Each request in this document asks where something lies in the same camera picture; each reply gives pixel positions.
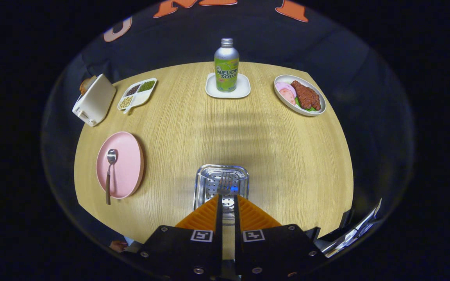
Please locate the brown toast slice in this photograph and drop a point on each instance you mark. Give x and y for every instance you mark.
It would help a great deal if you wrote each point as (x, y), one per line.
(86, 84)

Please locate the white divided dish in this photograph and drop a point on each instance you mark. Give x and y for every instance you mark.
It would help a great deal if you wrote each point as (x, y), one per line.
(143, 100)

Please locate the green lettuce leaf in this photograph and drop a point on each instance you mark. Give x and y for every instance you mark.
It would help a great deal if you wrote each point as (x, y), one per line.
(301, 105)

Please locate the yellow soybeans pile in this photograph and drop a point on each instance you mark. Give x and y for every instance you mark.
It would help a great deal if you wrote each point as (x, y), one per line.
(126, 102)

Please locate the pink round plate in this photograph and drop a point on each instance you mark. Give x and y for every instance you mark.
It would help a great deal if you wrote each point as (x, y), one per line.
(128, 168)

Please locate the pink ham slice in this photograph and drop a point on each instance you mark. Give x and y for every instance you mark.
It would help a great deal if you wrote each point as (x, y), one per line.
(287, 96)
(283, 86)

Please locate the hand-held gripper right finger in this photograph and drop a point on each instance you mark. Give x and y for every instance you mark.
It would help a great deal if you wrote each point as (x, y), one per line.
(237, 218)

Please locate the green beans pile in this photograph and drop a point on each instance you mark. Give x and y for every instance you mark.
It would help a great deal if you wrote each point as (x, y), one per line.
(147, 86)

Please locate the white oval plate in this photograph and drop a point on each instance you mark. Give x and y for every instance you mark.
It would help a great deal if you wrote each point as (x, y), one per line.
(280, 100)

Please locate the dark beans pile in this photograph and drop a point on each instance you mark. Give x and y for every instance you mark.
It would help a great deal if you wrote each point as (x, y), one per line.
(133, 90)

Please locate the white square coaster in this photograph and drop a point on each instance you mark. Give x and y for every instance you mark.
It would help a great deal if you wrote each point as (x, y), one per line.
(244, 92)

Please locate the perforated metal tray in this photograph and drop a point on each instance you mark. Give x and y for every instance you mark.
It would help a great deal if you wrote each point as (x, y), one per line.
(205, 183)

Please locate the silver green soda bottle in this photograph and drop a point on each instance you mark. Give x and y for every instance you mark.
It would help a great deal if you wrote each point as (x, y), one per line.
(226, 66)

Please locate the white toaster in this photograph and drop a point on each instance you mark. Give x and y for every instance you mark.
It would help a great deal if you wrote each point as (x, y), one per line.
(96, 101)

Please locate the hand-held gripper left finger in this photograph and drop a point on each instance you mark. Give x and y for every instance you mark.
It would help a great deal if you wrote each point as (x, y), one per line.
(218, 218)

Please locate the brown steak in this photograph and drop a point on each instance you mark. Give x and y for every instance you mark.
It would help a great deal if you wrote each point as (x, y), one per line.
(307, 95)

